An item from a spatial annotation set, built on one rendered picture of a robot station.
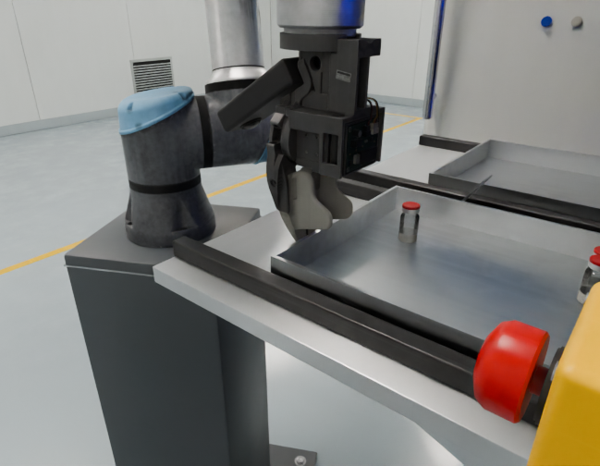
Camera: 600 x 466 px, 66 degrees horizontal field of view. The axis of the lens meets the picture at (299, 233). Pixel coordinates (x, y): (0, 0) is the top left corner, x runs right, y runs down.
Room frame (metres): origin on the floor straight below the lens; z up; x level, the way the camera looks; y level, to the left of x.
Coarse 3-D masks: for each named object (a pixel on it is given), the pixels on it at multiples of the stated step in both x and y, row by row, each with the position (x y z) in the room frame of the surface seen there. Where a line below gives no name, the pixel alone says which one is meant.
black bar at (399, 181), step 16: (352, 176) 0.72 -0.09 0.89; (368, 176) 0.70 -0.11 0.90; (384, 176) 0.69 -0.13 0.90; (432, 192) 0.63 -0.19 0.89; (448, 192) 0.62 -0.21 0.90; (464, 192) 0.62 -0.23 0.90; (496, 208) 0.58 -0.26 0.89; (512, 208) 0.56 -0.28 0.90; (528, 208) 0.56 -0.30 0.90; (576, 224) 0.52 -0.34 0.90; (592, 224) 0.51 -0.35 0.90
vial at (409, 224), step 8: (400, 216) 0.50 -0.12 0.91; (408, 216) 0.49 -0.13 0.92; (416, 216) 0.50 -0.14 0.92; (400, 224) 0.50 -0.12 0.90; (408, 224) 0.49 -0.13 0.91; (416, 224) 0.49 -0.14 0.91; (400, 232) 0.50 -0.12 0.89; (408, 232) 0.49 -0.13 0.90; (416, 232) 0.50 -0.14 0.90; (400, 240) 0.50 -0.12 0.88; (408, 240) 0.49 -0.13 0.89
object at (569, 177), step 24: (480, 144) 0.82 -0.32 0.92; (504, 144) 0.84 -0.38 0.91; (456, 168) 0.73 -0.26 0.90; (480, 168) 0.78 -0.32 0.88; (504, 168) 0.78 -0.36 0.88; (528, 168) 0.78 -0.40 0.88; (552, 168) 0.78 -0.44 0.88; (576, 168) 0.76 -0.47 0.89; (480, 192) 0.61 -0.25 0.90; (504, 192) 0.59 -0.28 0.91; (528, 192) 0.58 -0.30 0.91; (552, 192) 0.66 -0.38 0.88; (576, 192) 0.66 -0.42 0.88; (576, 216) 0.54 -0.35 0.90
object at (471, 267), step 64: (384, 192) 0.58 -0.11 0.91; (320, 256) 0.46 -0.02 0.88; (384, 256) 0.46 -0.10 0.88; (448, 256) 0.46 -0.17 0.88; (512, 256) 0.46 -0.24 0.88; (576, 256) 0.46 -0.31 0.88; (384, 320) 0.32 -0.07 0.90; (448, 320) 0.34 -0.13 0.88; (512, 320) 0.34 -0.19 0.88; (576, 320) 0.34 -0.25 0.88
